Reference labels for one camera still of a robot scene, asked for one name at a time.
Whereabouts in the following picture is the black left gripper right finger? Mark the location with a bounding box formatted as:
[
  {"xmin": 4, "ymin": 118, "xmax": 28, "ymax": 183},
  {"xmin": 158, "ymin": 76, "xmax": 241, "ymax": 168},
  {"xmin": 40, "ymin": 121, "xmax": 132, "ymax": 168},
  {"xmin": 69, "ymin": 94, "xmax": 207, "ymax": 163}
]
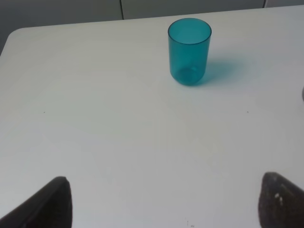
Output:
[{"xmin": 258, "ymin": 172, "xmax": 304, "ymax": 228}]

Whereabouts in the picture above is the teal translucent plastic cup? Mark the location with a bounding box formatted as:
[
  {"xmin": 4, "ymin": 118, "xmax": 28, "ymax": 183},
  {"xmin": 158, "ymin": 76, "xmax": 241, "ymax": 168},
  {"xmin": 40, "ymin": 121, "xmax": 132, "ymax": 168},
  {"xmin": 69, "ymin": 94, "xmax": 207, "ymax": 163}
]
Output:
[{"xmin": 168, "ymin": 18, "xmax": 212, "ymax": 86}]

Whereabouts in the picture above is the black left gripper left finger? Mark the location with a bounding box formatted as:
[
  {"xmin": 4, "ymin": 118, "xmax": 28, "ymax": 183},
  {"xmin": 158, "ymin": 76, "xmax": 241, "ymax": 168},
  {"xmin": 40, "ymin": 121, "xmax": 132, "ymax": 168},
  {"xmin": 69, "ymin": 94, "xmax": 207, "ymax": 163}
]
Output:
[{"xmin": 0, "ymin": 176, "xmax": 73, "ymax": 228}]

